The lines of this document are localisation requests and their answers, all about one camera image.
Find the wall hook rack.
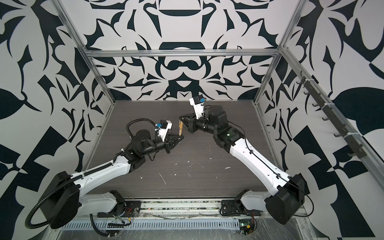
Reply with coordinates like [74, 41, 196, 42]
[295, 72, 369, 162]

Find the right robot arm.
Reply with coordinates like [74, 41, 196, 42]
[179, 105, 306, 225]

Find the white cable duct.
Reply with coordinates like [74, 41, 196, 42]
[64, 218, 245, 231]

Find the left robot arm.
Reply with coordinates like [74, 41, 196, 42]
[39, 130, 184, 229]

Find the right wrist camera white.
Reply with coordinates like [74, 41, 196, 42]
[189, 95, 206, 120]

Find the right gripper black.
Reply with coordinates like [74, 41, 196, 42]
[180, 112, 221, 137]

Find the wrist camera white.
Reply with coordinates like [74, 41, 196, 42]
[155, 120, 172, 142]
[189, 95, 206, 120]

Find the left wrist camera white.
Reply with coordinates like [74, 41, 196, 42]
[155, 120, 172, 142]

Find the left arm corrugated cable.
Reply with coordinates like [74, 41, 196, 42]
[24, 117, 157, 238]

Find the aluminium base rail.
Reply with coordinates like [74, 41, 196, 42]
[95, 197, 307, 218]

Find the tan pen cap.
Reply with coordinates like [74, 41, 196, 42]
[179, 120, 184, 131]

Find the green circuit board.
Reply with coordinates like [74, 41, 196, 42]
[239, 219, 258, 236]

